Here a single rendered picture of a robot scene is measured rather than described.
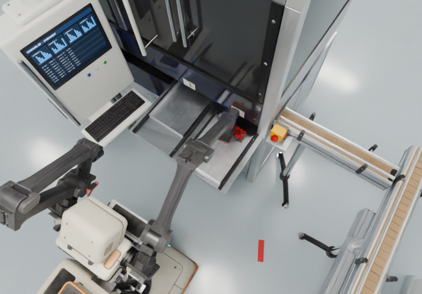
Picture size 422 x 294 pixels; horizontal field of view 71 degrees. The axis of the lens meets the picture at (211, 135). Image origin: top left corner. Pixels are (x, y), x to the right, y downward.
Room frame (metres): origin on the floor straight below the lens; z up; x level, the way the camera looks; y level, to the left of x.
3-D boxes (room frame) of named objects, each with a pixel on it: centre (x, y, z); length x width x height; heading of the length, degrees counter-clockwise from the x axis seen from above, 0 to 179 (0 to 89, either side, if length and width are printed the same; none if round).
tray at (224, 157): (0.68, -0.04, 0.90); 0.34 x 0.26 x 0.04; 140
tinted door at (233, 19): (0.90, -0.11, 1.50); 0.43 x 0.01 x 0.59; 51
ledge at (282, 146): (0.73, -0.41, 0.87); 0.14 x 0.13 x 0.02; 141
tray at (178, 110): (0.99, 0.16, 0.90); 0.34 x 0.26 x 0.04; 141
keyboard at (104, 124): (1.02, 0.61, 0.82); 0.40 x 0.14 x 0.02; 133
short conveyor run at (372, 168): (0.63, -0.68, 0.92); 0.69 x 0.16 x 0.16; 51
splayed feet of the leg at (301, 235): (0.12, -0.80, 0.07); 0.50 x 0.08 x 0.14; 51
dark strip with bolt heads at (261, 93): (0.78, -0.25, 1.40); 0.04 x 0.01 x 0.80; 51
